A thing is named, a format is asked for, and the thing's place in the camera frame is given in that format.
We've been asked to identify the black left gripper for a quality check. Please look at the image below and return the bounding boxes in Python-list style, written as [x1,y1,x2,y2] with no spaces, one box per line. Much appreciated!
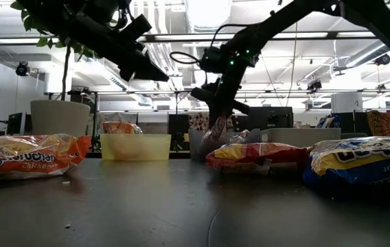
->
[107,32,170,82]

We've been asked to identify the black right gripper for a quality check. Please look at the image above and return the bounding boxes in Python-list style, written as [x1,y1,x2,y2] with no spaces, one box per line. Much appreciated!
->
[191,43,260,128]

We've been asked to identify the blue Maruchan noodle pack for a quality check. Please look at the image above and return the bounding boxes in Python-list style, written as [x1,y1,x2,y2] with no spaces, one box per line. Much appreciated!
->
[301,136,390,193]
[314,115,343,130]

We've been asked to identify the patterned fabric panel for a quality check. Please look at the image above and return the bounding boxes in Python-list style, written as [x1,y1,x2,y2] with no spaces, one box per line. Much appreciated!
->
[188,113,213,133]

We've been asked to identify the grey translucent plastic bin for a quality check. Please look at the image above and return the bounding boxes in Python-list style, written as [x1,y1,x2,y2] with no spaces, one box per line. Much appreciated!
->
[187,128,261,162]

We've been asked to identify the yellow plastic bin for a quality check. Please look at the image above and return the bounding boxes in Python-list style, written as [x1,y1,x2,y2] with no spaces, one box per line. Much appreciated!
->
[100,132,172,161]

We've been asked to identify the white plastic bin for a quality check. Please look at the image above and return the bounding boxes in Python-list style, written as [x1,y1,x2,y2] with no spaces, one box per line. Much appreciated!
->
[260,128,343,148]

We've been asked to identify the black ceiling spotlight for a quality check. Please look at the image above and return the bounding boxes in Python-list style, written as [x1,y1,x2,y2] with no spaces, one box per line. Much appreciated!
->
[374,54,390,67]
[15,61,31,77]
[306,79,323,93]

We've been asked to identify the white plant pot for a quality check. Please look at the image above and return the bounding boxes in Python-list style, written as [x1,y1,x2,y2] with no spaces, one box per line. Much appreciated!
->
[30,99,92,137]

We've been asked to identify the black table mat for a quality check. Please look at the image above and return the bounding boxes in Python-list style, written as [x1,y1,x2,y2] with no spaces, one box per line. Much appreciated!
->
[0,152,390,247]

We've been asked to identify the green leafy plant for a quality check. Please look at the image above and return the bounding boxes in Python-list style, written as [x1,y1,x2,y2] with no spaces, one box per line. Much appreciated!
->
[9,0,120,102]

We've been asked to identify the orange mandala tapestry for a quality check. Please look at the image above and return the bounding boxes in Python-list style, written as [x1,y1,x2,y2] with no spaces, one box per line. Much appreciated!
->
[366,110,390,137]

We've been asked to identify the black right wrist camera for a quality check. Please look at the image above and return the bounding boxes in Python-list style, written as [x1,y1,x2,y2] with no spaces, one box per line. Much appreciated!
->
[200,46,227,73]

